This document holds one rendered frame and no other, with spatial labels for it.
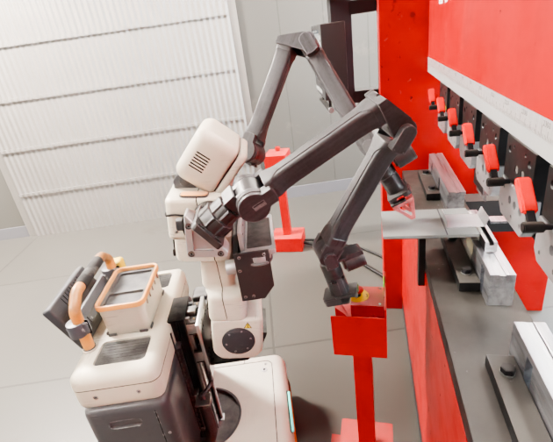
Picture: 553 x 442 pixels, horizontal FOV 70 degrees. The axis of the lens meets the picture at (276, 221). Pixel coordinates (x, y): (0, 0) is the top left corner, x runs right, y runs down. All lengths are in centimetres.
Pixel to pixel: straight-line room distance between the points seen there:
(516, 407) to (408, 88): 149
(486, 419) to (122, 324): 98
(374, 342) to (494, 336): 34
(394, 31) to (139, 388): 172
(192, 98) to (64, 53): 116
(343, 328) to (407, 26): 135
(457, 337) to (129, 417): 92
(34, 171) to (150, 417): 359
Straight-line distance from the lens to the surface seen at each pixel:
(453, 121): 129
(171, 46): 397
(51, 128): 441
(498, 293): 117
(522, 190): 75
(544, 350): 95
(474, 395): 95
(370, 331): 123
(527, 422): 90
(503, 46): 99
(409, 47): 202
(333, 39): 213
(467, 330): 110
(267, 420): 167
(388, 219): 132
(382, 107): 92
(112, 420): 136
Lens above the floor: 157
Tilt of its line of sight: 25 degrees down
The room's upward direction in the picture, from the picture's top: 8 degrees counter-clockwise
